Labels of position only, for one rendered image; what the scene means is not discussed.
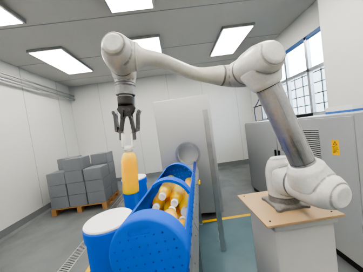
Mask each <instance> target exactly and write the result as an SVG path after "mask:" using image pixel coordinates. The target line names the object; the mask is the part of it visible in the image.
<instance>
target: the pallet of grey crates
mask: <svg viewBox="0 0 363 272"><path fill-rule="evenodd" d="M90 157H91V163H90ZM90 157H89V155H86V156H82V155H77V156H72V157H66V158H61V159H58V160H57V163H58V171H55V172H53V173H50V174H47V175H46V180H47V184H48V191H49V197H50V202H51V208H52V210H51V214H52V216H57V215H59V214H60V213H61V212H63V211H64V210H66V209H69V208H77V212H78V213H81V212H83V211H84V210H85V209H87V208H88V206H90V205H97V204H102V207H103V209H106V208H108V207H109V206H110V204H112V203H113V201H114V200H115V199H116V198H117V196H118V195H119V189H118V184H117V179H116V172H115V164H114V160H113V154H112V151H107V152H99V153H95V154H92V155H90Z"/></svg>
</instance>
